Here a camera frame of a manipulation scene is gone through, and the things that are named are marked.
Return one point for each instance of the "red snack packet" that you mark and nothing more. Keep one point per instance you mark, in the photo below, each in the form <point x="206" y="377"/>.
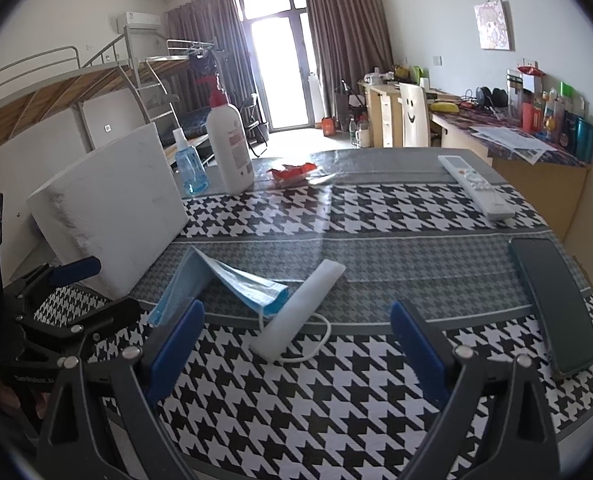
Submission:
<point x="291" y="174"/>

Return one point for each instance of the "white rolled sheet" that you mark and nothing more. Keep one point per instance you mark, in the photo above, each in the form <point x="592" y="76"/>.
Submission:
<point x="316" y="100"/>

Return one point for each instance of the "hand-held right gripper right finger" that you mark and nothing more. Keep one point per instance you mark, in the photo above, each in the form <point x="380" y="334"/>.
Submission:
<point x="419" y="347"/>

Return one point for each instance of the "houndstooth tablecloth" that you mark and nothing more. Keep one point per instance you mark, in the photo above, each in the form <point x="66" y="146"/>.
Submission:
<point x="376" y="220"/>

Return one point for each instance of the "white red pump bottle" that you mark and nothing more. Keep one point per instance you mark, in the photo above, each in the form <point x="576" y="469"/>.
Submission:
<point x="231" y="145"/>

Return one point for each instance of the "white foam box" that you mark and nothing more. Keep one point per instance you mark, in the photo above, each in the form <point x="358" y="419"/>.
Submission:
<point x="111" y="210"/>

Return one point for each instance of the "green plastic bottle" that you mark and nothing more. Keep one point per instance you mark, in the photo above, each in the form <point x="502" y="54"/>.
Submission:
<point x="353" y="130"/>

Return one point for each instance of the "white air conditioner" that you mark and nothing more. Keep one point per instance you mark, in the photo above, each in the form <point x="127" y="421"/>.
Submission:
<point x="137" y="21"/>

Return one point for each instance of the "row of toiletry bottles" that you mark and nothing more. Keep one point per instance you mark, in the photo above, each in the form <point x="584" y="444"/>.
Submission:
<point x="561" y="120"/>

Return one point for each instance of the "hanging dark clothes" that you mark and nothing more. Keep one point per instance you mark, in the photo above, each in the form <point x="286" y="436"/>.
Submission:
<point x="204" y="65"/>

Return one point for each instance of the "white foam tube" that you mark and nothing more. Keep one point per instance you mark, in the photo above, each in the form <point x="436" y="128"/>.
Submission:
<point x="301" y="305"/>

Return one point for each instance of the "red bucket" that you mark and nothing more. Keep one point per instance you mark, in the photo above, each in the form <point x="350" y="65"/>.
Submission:
<point x="327" y="126"/>

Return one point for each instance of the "black stand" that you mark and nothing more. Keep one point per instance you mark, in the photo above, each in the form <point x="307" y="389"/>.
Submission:
<point x="349" y="97"/>

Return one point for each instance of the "wooden desk with drawers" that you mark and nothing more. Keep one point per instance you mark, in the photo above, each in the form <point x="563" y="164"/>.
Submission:
<point x="381" y="115"/>

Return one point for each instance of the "clear tall bottle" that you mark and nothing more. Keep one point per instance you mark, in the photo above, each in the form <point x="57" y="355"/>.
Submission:
<point x="514" y="95"/>

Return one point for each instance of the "white remote control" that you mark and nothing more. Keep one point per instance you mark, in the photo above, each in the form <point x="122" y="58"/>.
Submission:
<point x="476" y="185"/>

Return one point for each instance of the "blue spray bottle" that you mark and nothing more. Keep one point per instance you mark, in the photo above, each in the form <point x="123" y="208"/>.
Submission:
<point x="191" y="170"/>

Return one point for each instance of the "wooden desk with printed mat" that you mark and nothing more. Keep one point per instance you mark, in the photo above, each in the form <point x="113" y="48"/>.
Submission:
<point x="536" y="185"/>

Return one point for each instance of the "blue face mask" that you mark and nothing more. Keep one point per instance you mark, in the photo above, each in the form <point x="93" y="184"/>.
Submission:
<point x="236" y="285"/>

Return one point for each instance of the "pink wall poster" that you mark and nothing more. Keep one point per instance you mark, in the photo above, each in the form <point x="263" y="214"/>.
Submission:
<point x="494" y="25"/>

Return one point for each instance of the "dark smartphone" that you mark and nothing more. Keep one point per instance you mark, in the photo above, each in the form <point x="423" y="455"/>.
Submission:
<point x="556" y="305"/>

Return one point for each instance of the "glass balcony door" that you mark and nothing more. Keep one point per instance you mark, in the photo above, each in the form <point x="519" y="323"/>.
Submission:
<point x="276" y="60"/>

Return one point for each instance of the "person's left hand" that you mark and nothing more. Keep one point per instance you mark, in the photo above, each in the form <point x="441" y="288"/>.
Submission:
<point x="6" y="397"/>

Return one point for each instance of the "yellow sponge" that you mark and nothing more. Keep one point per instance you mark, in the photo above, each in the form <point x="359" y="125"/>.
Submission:
<point x="446" y="107"/>

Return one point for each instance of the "black headphones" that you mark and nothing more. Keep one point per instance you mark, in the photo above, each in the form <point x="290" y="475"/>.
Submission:
<point x="492" y="97"/>

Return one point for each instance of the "white mug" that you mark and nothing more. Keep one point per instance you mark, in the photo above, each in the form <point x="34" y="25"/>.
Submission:
<point x="363" y="138"/>

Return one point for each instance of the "black folding chair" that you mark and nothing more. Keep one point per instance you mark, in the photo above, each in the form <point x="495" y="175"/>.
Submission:
<point x="254" y="120"/>

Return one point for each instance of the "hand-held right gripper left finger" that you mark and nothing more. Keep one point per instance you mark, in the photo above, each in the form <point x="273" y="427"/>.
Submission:
<point x="176" y="345"/>

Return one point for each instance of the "grey metal bunk bed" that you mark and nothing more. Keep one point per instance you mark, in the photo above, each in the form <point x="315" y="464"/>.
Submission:
<point x="181" y="60"/>
<point x="41" y="92"/>

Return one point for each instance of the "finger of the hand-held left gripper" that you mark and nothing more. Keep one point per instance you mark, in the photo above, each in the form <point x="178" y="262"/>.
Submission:
<point x="74" y="268"/>
<point x="91" y="322"/>

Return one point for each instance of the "grey metal bed ladder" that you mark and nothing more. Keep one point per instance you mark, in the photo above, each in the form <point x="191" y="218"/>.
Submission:
<point x="149" y="90"/>

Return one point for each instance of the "green box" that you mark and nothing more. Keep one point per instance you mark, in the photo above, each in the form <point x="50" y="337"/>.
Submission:
<point x="416" y="75"/>

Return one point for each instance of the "white wall socket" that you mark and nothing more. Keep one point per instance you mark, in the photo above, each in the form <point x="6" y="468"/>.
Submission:
<point x="527" y="63"/>

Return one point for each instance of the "white paper sheets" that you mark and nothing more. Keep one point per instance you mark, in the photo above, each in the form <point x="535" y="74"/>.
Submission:
<point x="513" y="142"/>

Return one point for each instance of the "brown curtain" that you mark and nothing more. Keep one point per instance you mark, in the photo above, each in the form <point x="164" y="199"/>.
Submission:
<point x="211" y="45"/>
<point x="346" y="40"/>

